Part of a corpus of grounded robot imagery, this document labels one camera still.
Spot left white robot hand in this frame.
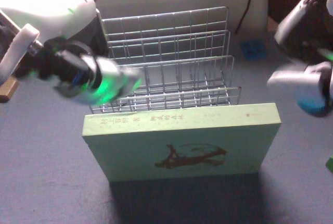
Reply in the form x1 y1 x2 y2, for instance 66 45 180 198
80 55 144 106

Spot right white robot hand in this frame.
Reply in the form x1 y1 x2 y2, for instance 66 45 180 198
267 0 333 110

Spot light green book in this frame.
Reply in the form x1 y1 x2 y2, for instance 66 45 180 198
82 102 282 182

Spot blue tray with holes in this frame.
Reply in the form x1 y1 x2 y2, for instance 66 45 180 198
239 39 268 60

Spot blue round block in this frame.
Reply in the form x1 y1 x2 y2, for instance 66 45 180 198
296 98 329 117

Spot wooden block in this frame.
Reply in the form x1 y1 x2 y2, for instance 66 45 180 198
0 76 20 104

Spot grey table cloth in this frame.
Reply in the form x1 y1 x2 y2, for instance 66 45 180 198
0 24 333 224

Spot green block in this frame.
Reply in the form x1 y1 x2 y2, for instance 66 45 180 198
325 156 333 175

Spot metal wire rack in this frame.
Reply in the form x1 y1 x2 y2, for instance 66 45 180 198
88 6 242 115

